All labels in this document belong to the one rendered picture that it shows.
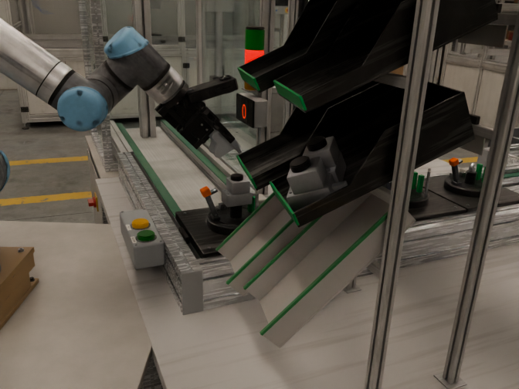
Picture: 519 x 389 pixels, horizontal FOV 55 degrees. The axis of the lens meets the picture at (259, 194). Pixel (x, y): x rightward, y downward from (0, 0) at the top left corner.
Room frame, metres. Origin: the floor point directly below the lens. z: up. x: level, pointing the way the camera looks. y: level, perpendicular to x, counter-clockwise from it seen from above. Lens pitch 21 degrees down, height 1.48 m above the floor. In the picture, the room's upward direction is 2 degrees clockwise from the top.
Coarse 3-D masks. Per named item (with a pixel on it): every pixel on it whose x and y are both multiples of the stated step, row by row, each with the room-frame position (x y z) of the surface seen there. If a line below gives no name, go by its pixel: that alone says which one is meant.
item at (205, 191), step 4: (204, 188) 1.06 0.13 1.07; (208, 188) 1.06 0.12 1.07; (204, 192) 1.05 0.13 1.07; (208, 192) 1.06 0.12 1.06; (212, 192) 1.07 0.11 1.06; (204, 196) 1.05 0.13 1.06; (208, 196) 1.06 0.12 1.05; (208, 200) 1.06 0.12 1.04; (208, 204) 1.07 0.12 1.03; (212, 204) 1.07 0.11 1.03; (212, 208) 1.07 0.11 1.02; (212, 212) 1.07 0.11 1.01; (216, 212) 1.07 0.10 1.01
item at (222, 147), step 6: (216, 132) 1.05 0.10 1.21; (216, 138) 1.05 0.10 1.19; (222, 138) 1.06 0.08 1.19; (216, 144) 1.05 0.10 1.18; (222, 144) 1.06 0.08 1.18; (228, 144) 1.07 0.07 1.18; (234, 144) 1.06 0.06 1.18; (216, 150) 1.05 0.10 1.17; (222, 150) 1.06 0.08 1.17; (228, 150) 1.07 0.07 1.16; (240, 150) 1.09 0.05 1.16; (216, 156) 1.05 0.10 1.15
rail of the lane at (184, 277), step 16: (128, 160) 1.62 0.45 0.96; (128, 176) 1.46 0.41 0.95; (144, 176) 1.44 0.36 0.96; (128, 192) 1.50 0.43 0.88; (144, 192) 1.31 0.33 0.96; (160, 208) 1.20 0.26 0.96; (160, 224) 1.10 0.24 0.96; (176, 240) 1.02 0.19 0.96; (176, 256) 0.94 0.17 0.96; (192, 256) 0.94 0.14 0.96; (176, 272) 0.92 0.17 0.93; (192, 272) 0.88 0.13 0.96; (176, 288) 0.91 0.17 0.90; (192, 288) 0.88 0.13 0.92; (192, 304) 0.88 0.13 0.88
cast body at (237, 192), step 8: (232, 176) 1.09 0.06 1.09; (240, 176) 1.09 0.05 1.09; (232, 184) 1.07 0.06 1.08; (240, 184) 1.08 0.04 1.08; (248, 184) 1.08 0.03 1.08; (224, 192) 1.09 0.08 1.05; (232, 192) 1.07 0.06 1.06; (240, 192) 1.08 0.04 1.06; (248, 192) 1.09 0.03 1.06; (224, 200) 1.08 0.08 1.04; (232, 200) 1.07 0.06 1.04; (240, 200) 1.08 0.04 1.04; (248, 200) 1.09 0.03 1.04
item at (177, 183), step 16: (144, 160) 1.65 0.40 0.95; (176, 160) 1.76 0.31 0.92; (192, 160) 1.77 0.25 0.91; (208, 160) 1.67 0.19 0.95; (160, 176) 1.57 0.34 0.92; (176, 176) 1.58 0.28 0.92; (192, 176) 1.58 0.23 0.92; (208, 176) 1.59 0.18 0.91; (224, 176) 1.50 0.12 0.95; (160, 192) 1.34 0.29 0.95; (176, 192) 1.43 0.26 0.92; (192, 192) 1.43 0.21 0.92; (176, 208) 1.23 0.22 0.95; (192, 208) 1.30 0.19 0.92; (176, 224) 1.16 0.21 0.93
